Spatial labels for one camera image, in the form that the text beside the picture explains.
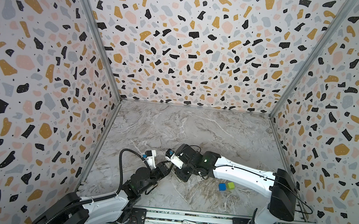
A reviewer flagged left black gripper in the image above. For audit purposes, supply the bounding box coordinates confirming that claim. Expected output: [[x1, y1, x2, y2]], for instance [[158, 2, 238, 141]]
[[136, 157, 173, 198]]

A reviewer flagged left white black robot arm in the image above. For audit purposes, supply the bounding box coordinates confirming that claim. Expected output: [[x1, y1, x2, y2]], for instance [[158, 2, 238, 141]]
[[32, 161, 172, 224]]

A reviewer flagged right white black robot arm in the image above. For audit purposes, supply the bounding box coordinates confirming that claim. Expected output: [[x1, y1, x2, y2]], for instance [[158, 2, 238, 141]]
[[165, 144, 298, 224]]

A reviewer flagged blue cube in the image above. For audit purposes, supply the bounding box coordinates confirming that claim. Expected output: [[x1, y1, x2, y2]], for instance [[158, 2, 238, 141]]
[[218, 183, 227, 192]]

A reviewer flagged green cube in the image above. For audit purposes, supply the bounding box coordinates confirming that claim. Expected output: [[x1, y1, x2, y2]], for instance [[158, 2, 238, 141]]
[[227, 182, 235, 190]]

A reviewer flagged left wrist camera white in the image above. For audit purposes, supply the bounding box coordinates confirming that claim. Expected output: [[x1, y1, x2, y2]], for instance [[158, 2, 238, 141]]
[[143, 150, 157, 170]]

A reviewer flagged black corrugated cable conduit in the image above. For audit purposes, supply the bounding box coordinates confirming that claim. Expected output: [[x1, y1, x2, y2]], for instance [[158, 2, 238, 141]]
[[31, 139, 153, 224]]

